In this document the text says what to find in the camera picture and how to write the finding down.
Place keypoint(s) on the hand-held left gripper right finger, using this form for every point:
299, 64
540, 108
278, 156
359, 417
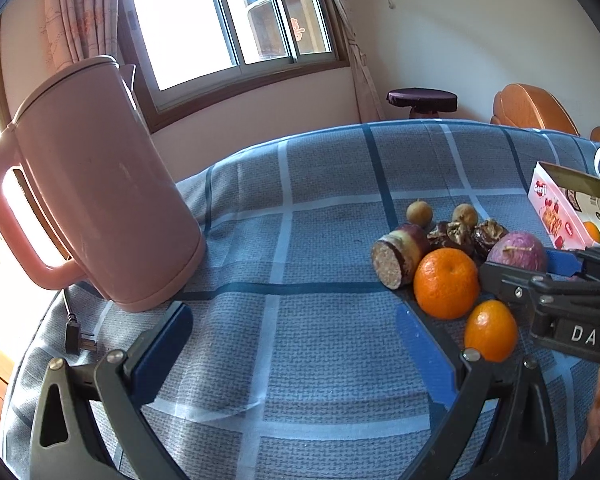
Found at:
425, 355

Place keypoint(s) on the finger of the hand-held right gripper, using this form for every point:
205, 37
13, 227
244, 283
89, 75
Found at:
505, 280
560, 261

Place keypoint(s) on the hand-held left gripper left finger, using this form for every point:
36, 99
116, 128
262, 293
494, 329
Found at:
165, 345

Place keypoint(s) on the dark water chestnut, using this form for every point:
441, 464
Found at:
490, 237
447, 237

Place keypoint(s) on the small orange mandarin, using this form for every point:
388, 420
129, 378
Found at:
491, 331

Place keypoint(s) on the large orange mandarin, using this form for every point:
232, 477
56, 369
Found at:
446, 282

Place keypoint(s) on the brown longan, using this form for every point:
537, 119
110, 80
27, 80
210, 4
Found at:
465, 215
419, 211

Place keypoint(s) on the purple sugarcane piece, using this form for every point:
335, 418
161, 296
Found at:
400, 255

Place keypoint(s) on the blue checked tablecloth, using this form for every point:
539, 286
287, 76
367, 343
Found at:
305, 260

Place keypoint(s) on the pink electric kettle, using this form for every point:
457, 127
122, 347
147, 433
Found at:
95, 185

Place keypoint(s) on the round dark cushioned stool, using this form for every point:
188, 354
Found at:
420, 99

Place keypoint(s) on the pink patterned curtain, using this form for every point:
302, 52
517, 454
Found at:
80, 15
360, 60

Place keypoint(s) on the sliding glass window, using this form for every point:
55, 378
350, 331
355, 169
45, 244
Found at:
205, 25

